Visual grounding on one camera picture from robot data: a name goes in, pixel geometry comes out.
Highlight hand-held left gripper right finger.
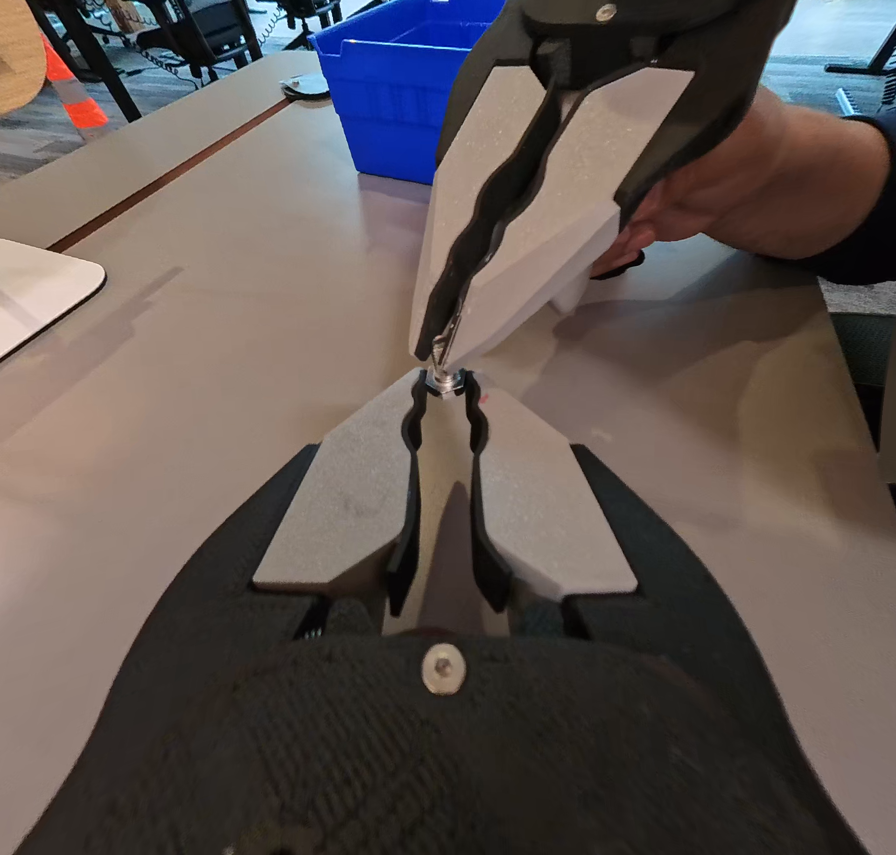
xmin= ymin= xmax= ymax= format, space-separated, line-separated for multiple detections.
xmin=464 ymin=371 xmax=639 ymax=612

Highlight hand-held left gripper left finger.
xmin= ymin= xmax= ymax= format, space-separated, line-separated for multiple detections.
xmin=251 ymin=369 xmax=431 ymax=618

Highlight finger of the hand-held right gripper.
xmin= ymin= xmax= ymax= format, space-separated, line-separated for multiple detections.
xmin=408 ymin=63 xmax=561 ymax=362
xmin=437 ymin=66 xmax=695 ymax=373

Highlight person's right forearm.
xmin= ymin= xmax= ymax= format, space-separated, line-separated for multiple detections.
xmin=766 ymin=115 xmax=896 ymax=288

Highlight person's right hand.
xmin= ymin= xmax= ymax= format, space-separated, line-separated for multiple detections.
xmin=591 ymin=87 xmax=879 ymax=278

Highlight blue plastic bin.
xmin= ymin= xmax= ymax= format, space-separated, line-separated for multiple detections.
xmin=308 ymin=0 xmax=522 ymax=186

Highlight round metal table grommet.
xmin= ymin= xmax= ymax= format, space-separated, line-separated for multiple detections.
xmin=280 ymin=71 xmax=331 ymax=105

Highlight white and wood document stand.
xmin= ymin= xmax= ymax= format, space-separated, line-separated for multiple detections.
xmin=0 ymin=0 xmax=107 ymax=362

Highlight orange traffic cone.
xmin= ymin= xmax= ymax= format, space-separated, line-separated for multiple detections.
xmin=38 ymin=33 xmax=109 ymax=132

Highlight black coiled cable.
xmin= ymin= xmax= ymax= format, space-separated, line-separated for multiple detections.
xmin=77 ymin=0 xmax=204 ymax=76

